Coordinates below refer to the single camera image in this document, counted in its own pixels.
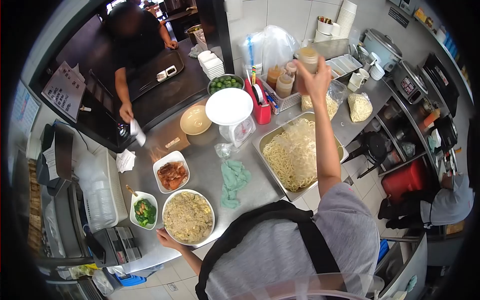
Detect person's right hand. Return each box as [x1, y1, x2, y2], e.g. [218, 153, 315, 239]
[292, 55, 333, 104]

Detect person's left hand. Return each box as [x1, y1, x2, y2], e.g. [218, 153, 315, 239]
[155, 227, 187, 253]

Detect person's right thumb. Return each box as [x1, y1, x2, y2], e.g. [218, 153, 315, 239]
[292, 59, 310, 86]

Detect person's right fingers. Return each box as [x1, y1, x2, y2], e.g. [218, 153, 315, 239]
[317, 55, 333, 82]

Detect round white plate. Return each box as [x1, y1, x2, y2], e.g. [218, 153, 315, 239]
[161, 188, 216, 247]

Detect clear squeeze bottle brown sauce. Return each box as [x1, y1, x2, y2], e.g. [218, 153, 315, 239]
[298, 46, 320, 74]

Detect white capped squeeze bottle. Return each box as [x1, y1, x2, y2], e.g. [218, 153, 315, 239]
[285, 61, 298, 84]

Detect row of white rectangular dishes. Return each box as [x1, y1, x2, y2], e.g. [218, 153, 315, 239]
[325, 54, 363, 80]

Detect tan sauce squeeze bottle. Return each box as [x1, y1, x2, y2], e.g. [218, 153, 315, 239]
[275, 73, 294, 99]

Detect green broccoli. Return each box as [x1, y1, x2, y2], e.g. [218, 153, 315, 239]
[133, 198, 157, 228]

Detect orange sauce squeeze bottle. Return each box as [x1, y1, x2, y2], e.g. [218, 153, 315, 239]
[266, 65, 283, 90]

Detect small white square plate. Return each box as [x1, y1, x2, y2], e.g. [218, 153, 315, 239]
[129, 191, 159, 231]

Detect fried rice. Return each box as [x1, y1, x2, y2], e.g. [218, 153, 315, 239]
[164, 191, 214, 243]

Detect white plastic sauce basket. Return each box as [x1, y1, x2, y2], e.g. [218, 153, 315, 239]
[260, 73, 303, 114]

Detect large clear bag of noodles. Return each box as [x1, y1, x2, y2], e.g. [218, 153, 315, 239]
[301, 79, 348, 121]

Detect white mug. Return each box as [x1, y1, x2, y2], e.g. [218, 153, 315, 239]
[346, 68, 370, 93]

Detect bundle of clear plastic bags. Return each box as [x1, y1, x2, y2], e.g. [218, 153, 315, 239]
[239, 25, 301, 76]

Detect white utensil pot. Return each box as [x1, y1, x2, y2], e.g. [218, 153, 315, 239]
[316, 16, 335, 37]

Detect grey cash register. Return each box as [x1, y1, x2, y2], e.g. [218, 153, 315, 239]
[86, 226, 143, 268]

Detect stack of white paper bowls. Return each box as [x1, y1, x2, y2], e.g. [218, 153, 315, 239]
[335, 0, 358, 39]

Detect small bag of noodles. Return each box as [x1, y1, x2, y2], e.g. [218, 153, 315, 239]
[347, 92, 374, 123]

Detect red tape dispenser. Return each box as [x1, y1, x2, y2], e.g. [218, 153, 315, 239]
[244, 76, 272, 125]

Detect blue crate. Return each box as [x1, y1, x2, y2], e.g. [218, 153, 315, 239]
[115, 273, 147, 288]

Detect roast chicken pieces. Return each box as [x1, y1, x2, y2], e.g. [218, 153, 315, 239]
[157, 161, 188, 191]

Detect white rice cooker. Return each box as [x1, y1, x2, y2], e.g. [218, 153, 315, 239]
[362, 28, 403, 72]

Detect white basket of plastic containers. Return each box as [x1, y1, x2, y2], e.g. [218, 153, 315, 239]
[74, 148, 129, 233]

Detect white rectangular plate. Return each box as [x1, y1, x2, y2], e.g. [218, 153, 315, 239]
[152, 150, 191, 194]

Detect metal tray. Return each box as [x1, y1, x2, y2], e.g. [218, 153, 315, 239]
[251, 111, 350, 202]

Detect metal bowl of limes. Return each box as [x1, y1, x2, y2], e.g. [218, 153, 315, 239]
[206, 73, 245, 96]

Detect white kitchen scale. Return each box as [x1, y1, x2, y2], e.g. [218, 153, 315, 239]
[205, 88, 258, 148]

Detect crumpled white receipt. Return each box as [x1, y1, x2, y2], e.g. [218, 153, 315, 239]
[116, 148, 137, 173]

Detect pile of yellow noodles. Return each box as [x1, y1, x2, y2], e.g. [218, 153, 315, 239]
[262, 118, 319, 193]

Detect silver rice cooker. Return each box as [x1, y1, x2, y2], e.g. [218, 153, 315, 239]
[391, 59, 429, 105]

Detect stack of white square plates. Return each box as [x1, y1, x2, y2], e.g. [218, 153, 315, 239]
[197, 49, 226, 80]

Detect green cloth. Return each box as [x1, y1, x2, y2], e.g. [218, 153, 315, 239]
[220, 159, 252, 210]

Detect black stool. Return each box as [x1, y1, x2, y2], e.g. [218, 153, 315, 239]
[342, 131, 389, 179]

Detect white paper slip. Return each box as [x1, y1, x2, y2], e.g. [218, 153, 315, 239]
[130, 119, 147, 147]

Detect crumpled clear plastic bag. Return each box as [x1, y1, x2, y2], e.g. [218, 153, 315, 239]
[214, 142, 239, 159]

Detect beige bowl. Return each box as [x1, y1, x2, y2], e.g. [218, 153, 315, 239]
[179, 105, 213, 136]

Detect person's body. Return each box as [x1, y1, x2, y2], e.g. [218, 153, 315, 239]
[195, 182, 381, 300]

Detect black receipt printer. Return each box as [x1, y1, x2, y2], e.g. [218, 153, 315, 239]
[36, 123, 75, 198]

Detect white double sauce dish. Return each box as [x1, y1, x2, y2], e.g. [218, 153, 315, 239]
[156, 65, 178, 83]

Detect red plastic container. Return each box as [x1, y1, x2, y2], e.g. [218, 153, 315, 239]
[381, 159, 428, 205]

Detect black serving tray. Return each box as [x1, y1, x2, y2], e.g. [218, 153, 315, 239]
[125, 49, 185, 102]

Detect handwritten paper sign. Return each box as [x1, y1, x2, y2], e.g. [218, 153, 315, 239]
[41, 61, 87, 124]

